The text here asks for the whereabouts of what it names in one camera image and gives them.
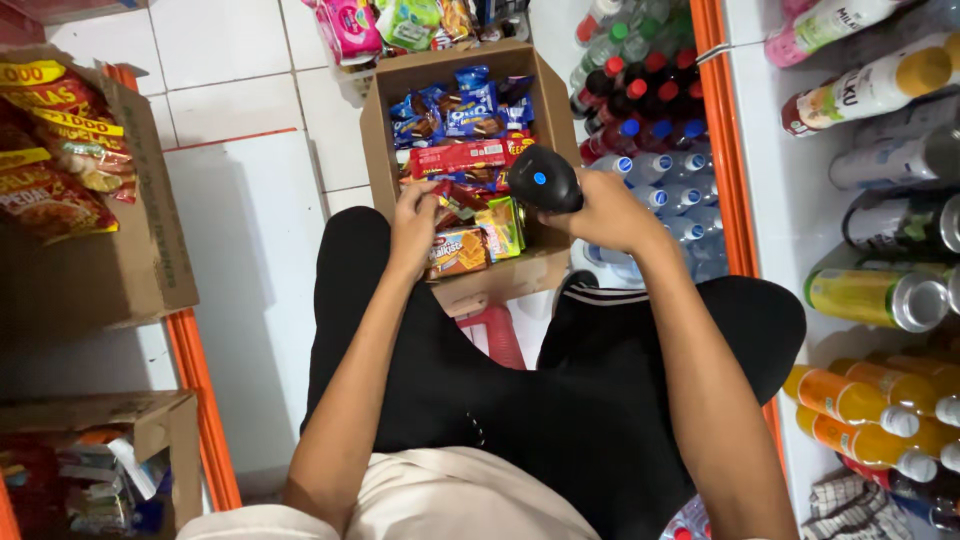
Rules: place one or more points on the person's right hand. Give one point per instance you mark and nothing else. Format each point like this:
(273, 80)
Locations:
(611, 217)

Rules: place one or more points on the person's left hand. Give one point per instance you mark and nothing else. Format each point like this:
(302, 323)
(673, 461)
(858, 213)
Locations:
(414, 232)

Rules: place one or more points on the person's left fingers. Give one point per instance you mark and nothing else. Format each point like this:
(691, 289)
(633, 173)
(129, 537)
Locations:
(420, 196)

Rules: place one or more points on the dark red snack packet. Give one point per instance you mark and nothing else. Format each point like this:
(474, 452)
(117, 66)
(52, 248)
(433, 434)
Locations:
(453, 204)

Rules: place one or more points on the black barcode scanner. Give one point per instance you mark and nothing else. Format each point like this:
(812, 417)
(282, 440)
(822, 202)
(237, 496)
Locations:
(544, 180)

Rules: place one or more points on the long red biscuit packet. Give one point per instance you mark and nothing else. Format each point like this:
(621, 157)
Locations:
(457, 157)

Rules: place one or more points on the open cardboard snack box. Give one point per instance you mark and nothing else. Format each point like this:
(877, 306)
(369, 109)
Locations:
(390, 150)

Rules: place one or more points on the orange cracker packet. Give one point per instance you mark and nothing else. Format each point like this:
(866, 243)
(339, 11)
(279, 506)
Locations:
(459, 253)

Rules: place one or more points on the green yellow snack packet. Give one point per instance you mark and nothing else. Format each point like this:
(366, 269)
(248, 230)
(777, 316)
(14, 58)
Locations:
(501, 229)

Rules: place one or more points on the pile of blue cookie packets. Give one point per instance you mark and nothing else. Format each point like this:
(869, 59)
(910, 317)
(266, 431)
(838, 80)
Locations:
(465, 109)

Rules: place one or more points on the red plastic stool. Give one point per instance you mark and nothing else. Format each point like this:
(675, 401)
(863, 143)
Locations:
(495, 337)

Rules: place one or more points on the orange snack packet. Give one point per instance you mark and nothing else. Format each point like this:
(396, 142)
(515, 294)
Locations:
(457, 21)

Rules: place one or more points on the pink snack packet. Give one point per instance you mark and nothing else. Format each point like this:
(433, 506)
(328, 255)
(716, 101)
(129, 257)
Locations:
(349, 28)

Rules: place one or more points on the group of red-capped soda bottles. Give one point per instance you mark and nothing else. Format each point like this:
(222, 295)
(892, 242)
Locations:
(637, 97)

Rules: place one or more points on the group of blue-capped water bottles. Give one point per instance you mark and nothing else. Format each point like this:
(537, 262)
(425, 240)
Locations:
(675, 202)

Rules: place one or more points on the person's black trousers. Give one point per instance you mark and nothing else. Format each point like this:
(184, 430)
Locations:
(570, 405)

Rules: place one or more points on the group of green-capped clear bottles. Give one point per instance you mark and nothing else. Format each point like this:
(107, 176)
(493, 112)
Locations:
(626, 30)

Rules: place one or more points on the person's beige shirt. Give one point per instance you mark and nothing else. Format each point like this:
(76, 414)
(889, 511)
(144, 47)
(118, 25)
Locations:
(420, 499)

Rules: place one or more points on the cardboard box of chip bags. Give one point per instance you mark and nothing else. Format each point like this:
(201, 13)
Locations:
(75, 202)

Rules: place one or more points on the cardboard box of mixed packets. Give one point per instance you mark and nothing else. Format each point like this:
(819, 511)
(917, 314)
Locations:
(97, 465)

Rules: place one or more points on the pink milk bottle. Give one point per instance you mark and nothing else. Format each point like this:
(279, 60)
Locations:
(817, 28)

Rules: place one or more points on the yellow green drink can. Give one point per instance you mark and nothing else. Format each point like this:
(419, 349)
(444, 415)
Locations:
(870, 296)

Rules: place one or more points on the yellow-capped milk bottle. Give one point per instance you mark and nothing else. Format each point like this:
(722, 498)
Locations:
(870, 90)

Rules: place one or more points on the orange juice bottle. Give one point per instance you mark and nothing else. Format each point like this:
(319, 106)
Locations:
(896, 384)
(847, 399)
(862, 442)

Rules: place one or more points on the grey drink bottle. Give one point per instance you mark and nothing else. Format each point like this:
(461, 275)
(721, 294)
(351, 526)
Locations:
(892, 161)

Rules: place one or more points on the black drink can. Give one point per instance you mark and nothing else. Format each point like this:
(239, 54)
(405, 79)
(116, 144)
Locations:
(900, 225)

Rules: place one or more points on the checkered cloth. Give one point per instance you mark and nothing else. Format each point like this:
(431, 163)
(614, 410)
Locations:
(851, 510)

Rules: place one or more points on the red drink bottle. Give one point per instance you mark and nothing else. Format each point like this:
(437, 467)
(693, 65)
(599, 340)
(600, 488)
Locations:
(900, 487)

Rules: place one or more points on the orange shelf frame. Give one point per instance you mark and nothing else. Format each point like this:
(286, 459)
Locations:
(718, 150)
(201, 405)

